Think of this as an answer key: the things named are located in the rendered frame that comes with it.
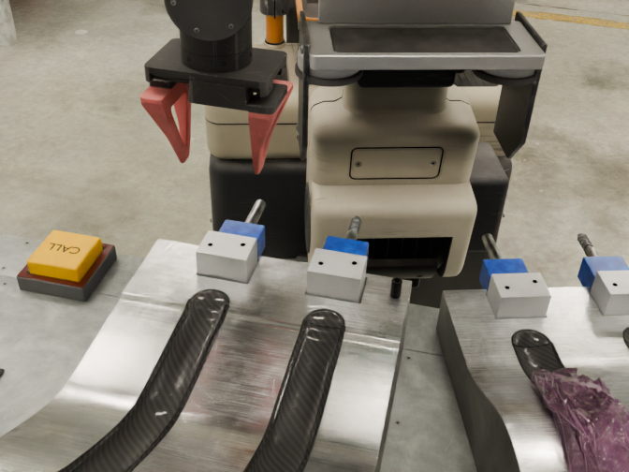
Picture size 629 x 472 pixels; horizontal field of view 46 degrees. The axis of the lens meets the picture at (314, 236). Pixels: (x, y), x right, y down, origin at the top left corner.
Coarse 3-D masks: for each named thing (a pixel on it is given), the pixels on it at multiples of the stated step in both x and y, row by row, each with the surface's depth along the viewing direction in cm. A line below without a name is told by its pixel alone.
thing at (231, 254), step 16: (256, 208) 79; (224, 224) 75; (240, 224) 75; (256, 224) 76; (208, 240) 71; (224, 240) 71; (240, 240) 71; (256, 240) 72; (208, 256) 69; (224, 256) 69; (240, 256) 69; (256, 256) 73; (208, 272) 71; (224, 272) 70; (240, 272) 70
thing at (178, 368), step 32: (192, 320) 67; (320, 320) 67; (192, 352) 64; (320, 352) 64; (160, 384) 61; (192, 384) 61; (288, 384) 61; (320, 384) 62; (128, 416) 58; (160, 416) 59; (288, 416) 59; (320, 416) 59; (96, 448) 52; (128, 448) 54; (288, 448) 56
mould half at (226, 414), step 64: (192, 256) 73; (128, 320) 66; (256, 320) 66; (384, 320) 67; (128, 384) 61; (256, 384) 61; (384, 384) 61; (0, 448) 51; (64, 448) 52; (192, 448) 54; (256, 448) 55; (320, 448) 56
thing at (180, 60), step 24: (168, 48) 62; (192, 48) 57; (216, 48) 57; (240, 48) 58; (168, 72) 58; (192, 72) 58; (216, 72) 58; (240, 72) 58; (264, 72) 58; (264, 96) 58
